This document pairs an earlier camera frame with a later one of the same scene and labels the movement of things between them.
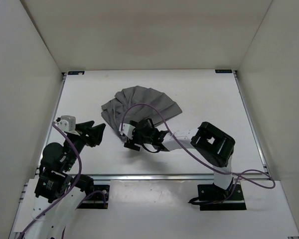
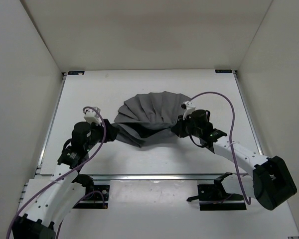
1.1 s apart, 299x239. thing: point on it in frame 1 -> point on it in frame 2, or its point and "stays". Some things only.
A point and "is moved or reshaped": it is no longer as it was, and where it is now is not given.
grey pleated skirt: x=137 y=103 is moved or reshaped
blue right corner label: x=223 y=71 stays
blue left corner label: x=77 y=72 stays
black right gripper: x=134 y=146 -> x=178 y=129
